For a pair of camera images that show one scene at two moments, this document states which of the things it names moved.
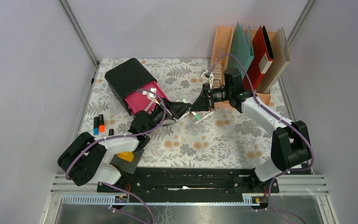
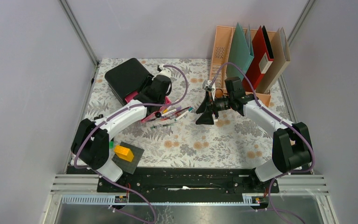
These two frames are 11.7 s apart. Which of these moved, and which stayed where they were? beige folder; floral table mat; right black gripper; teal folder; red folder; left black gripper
Moved: right black gripper; left black gripper
Stayed: teal folder; floral table mat; beige folder; red folder
